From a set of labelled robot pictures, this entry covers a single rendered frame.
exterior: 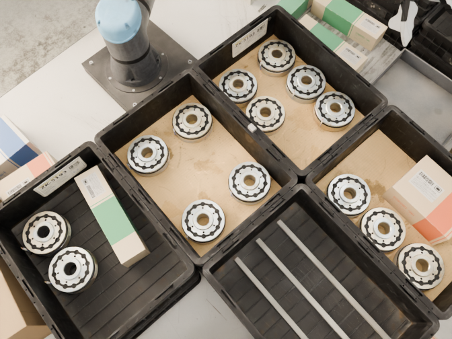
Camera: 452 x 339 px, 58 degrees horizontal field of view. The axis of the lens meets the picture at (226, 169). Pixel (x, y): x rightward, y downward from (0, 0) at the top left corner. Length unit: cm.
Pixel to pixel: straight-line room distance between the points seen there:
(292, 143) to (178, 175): 30
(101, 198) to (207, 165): 27
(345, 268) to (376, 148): 32
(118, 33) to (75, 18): 142
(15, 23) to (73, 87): 130
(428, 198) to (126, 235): 68
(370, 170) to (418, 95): 38
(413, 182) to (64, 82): 104
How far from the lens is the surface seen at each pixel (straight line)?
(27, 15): 265
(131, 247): 95
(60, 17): 256
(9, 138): 127
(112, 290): 101
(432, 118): 137
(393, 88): 137
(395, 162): 112
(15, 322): 101
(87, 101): 135
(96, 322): 102
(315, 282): 99
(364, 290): 102
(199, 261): 88
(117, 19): 112
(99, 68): 134
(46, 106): 138
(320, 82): 114
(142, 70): 123
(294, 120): 110
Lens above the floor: 180
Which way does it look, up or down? 70 degrees down
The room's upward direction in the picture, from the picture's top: 3 degrees counter-clockwise
